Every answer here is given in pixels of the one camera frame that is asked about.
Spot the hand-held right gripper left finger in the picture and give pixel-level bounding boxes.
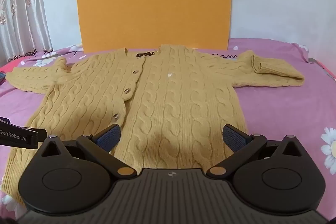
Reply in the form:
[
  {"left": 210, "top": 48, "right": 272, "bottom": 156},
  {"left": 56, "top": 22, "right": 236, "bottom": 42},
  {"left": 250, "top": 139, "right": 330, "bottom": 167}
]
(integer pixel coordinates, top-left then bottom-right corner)
[{"left": 35, "top": 124, "right": 137, "bottom": 178}]

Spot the orange board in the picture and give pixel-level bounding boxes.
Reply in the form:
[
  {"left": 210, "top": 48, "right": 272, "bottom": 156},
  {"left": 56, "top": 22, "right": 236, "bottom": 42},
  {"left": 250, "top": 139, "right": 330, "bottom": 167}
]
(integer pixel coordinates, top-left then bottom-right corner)
[{"left": 76, "top": 0, "right": 234, "bottom": 53}]

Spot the pink floral bedsheet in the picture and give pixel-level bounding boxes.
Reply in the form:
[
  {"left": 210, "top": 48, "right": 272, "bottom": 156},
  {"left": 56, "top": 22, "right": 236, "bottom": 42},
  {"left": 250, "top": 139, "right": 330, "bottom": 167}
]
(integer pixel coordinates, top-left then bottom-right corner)
[{"left": 0, "top": 37, "right": 336, "bottom": 214}]

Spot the floral lace curtain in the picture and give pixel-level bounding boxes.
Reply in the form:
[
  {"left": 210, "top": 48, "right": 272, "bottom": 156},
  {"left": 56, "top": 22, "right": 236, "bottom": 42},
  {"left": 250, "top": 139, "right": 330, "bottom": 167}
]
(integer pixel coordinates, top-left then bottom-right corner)
[{"left": 0, "top": 0, "right": 53, "bottom": 63}]

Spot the yellow cable-knit cardigan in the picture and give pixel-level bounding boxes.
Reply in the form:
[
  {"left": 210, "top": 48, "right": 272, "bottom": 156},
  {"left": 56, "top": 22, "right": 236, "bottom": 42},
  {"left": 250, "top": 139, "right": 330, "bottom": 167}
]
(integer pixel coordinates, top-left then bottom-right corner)
[{"left": 1, "top": 44, "right": 306, "bottom": 205}]

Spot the red cloth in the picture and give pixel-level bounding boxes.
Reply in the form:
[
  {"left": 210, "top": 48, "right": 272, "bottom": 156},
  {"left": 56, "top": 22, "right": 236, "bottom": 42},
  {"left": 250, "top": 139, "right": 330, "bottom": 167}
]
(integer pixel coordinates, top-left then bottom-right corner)
[{"left": 0, "top": 57, "right": 24, "bottom": 73}]

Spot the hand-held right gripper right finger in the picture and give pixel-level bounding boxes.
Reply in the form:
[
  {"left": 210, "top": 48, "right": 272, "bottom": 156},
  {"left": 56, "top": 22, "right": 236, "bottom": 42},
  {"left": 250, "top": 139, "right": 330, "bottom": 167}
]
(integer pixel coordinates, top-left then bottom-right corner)
[{"left": 206, "top": 124, "right": 306, "bottom": 179}]

